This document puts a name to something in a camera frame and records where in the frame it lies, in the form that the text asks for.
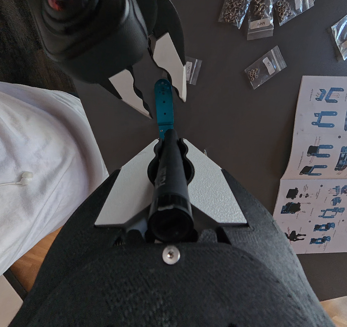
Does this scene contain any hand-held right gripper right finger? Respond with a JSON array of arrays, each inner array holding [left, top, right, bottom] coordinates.
[[179, 138, 248, 227]]

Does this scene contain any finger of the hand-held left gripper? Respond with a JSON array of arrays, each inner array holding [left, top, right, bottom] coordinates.
[[148, 32, 188, 103], [108, 66, 153, 119]]

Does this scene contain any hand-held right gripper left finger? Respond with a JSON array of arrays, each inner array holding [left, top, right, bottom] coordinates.
[[94, 139, 164, 232]]

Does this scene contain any blue bracket with black servo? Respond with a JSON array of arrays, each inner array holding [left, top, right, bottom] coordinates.
[[154, 79, 174, 141]]

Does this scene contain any black electric screwdriver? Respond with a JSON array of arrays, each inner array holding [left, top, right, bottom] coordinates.
[[146, 128, 196, 243]]

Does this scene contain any dark grey desk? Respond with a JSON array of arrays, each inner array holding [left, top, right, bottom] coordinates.
[[72, 0, 347, 301]]

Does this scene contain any flat clear zip bag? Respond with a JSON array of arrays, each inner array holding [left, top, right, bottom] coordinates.
[[162, 57, 203, 85]]

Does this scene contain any zip bag of silver screws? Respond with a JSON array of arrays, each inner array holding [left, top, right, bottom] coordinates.
[[247, 0, 274, 41], [218, 0, 256, 29]]

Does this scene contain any zip bag of small nuts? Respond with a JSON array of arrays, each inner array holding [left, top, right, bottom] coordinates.
[[245, 46, 287, 90]]

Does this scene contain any illustrated instruction booklet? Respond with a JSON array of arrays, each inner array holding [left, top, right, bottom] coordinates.
[[272, 75, 347, 254]]

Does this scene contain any zip bag of large nuts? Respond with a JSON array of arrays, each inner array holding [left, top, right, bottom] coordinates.
[[272, 0, 315, 29]]

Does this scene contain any zip bag with black parts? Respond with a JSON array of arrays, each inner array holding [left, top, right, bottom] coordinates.
[[331, 15, 347, 61]]

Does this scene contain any white earphone with cable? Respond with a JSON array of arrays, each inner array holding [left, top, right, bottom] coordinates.
[[0, 171, 34, 187]]

